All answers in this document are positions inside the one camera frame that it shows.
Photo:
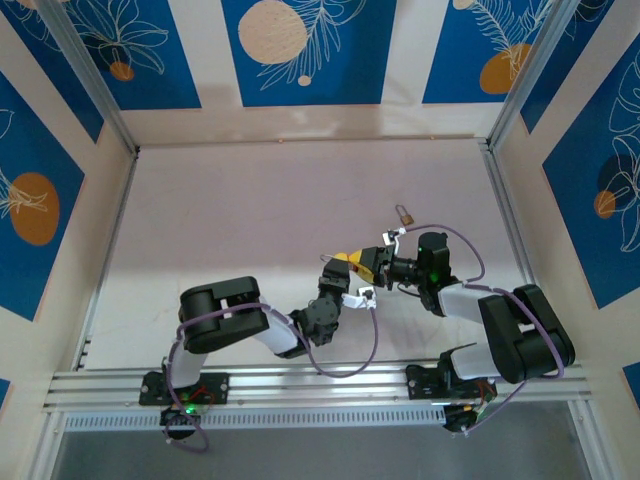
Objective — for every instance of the red padlock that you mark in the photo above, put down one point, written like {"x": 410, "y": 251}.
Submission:
{"x": 356, "y": 269}

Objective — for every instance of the brass padlock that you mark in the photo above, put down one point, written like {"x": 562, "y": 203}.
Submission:
{"x": 406, "y": 216}

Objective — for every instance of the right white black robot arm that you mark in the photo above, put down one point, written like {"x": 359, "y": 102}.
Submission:
{"x": 457, "y": 305}

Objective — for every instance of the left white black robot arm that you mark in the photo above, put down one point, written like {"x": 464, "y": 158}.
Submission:
{"x": 235, "y": 290}

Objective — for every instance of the black controller board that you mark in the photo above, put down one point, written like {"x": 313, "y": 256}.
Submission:
{"x": 177, "y": 425}
{"x": 457, "y": 422}

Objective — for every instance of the aluminium mounting rail frame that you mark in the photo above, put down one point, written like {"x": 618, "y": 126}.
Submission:
{"x": 320, "y": 385}

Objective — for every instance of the aluminium side rail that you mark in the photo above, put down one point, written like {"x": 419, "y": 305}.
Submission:
{"x": 520, "y": 250}
{"x": 111, "y": 250}

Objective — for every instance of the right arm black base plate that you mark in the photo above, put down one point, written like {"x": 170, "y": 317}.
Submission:
{"x": 420, "y": 385}

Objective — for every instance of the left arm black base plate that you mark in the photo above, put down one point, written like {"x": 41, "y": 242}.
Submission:
{"x": 220, "y": 387}

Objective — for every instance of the aluminium frame post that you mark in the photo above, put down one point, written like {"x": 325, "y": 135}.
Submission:
{"x": 532, "y": 75}
{"x": 105, "y": 100}

